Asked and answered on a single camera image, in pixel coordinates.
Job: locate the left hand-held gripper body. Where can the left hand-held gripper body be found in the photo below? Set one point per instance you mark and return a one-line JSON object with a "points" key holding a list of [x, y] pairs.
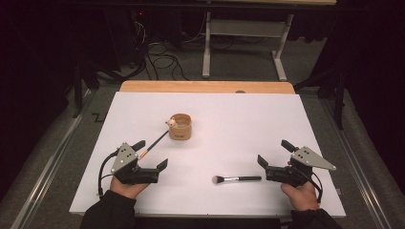
{"points": [[127, 173]]}

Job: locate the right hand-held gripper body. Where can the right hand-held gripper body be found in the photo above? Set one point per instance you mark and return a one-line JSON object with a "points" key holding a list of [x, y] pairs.
{"points": [[293, 175]]}

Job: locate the thin black makeup brush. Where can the thin black makeup brush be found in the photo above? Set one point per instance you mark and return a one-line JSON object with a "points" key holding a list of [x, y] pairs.
{"points": [[156, 142]]}

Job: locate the fluffy black makeup brush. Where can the fluffy black makeup brush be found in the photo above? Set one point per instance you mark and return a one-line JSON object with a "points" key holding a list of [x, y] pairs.
{"points": [[237, 178]]}

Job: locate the round wooden brush holder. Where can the round wooden brush holder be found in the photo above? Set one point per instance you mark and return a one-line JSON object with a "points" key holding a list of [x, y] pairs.
{"points": [[180, 129]]}

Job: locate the person's left hand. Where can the person's left hand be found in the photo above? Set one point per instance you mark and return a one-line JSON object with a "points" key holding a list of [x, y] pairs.
{"points": [[129, 190]]}

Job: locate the person's right hand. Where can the person's right hand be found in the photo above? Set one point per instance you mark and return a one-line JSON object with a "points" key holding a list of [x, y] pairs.
{"points": [[302, 197]]}

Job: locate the white table cover sheet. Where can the white table cover sheet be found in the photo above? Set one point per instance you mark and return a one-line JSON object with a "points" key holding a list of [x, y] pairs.
{"points": [[223, 111]]}

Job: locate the black metal stand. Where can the black metal stand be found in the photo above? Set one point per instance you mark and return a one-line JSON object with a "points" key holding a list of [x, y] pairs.
{"points": [[340, 101], [78, 92]]}

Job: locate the metal floor rail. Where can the metal floor rail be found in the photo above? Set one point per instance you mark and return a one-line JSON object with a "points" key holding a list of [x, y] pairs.
{"points": [[356, 178], [47, 171]]}

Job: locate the white metal frame desk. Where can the white metal frame desk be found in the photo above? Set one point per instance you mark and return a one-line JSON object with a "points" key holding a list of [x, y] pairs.
{"points": [[245, 28]]}

